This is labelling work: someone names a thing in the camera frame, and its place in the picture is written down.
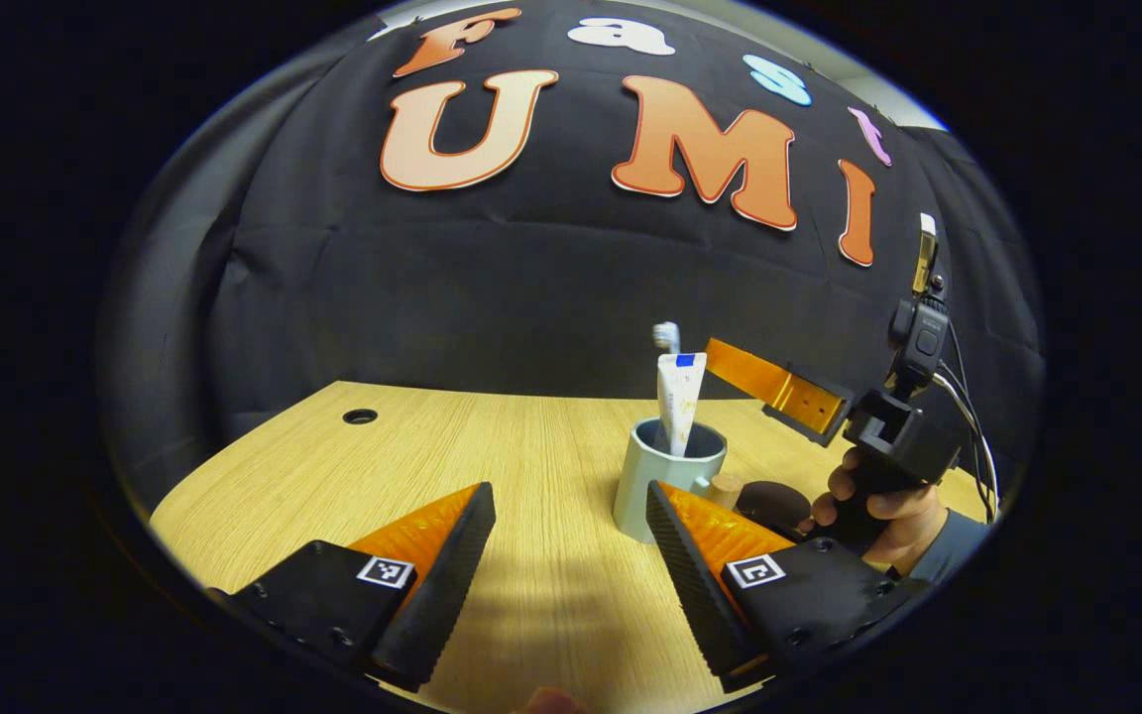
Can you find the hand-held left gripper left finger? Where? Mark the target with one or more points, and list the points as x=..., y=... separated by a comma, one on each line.
x=447, y=585

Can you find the pale blue cup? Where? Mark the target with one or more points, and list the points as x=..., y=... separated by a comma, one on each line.
x=640, y=496

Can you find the dark round coaster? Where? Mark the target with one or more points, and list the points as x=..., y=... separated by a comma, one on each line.
x=769, y=501

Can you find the white toothpaste tube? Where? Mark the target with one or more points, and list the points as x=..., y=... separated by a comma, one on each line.
x=680, y=407

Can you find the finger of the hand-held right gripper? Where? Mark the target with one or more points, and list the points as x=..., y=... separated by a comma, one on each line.
x=819, y=407

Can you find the wooden desktop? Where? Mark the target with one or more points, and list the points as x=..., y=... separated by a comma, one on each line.
x=492, y=476

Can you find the black backdrop cloth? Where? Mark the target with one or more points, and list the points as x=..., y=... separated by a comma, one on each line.
x=531, y=297

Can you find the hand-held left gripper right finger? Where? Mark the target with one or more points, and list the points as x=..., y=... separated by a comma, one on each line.
x=695, y=585

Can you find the white toothbrush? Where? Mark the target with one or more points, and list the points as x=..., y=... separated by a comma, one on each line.
x=667, y=337

